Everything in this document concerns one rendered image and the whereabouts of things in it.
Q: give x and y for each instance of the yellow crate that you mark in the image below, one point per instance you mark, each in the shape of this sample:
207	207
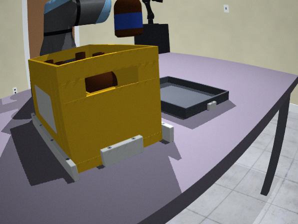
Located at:
83	123

